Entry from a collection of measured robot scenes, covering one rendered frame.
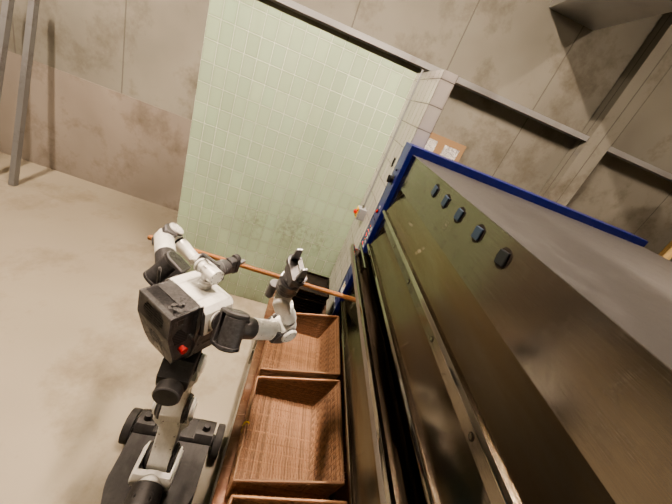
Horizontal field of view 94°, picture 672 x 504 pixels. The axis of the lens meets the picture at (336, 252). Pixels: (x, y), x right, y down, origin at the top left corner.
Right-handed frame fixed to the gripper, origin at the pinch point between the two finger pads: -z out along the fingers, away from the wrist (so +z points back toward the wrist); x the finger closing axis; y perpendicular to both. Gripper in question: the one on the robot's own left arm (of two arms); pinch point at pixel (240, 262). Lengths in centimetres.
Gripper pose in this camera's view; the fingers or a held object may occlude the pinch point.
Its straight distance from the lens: 190.9
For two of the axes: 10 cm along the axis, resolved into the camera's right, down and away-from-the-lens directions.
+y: 7.8, 5.3, -3.4
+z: -5.1, 2.0, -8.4
